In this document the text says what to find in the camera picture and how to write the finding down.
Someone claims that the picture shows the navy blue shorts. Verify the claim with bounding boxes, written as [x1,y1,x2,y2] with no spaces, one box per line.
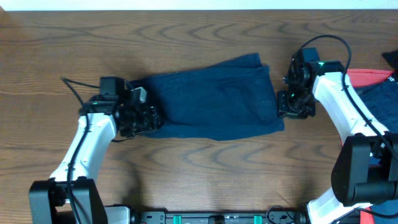
[130,53,285,141]

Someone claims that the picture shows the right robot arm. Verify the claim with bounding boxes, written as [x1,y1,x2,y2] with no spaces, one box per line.
[277,47,397,223]

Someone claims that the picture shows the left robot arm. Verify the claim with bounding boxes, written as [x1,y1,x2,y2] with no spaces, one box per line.
[29,77,162,223]

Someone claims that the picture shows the red cloth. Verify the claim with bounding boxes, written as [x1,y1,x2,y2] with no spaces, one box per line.
[348,69,393,88]

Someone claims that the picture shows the black garment at edge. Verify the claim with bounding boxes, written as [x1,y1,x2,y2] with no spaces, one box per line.
[382,50,398,70]

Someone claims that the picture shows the black mounting rail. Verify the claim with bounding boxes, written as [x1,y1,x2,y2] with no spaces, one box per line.
[130,204,361,224]

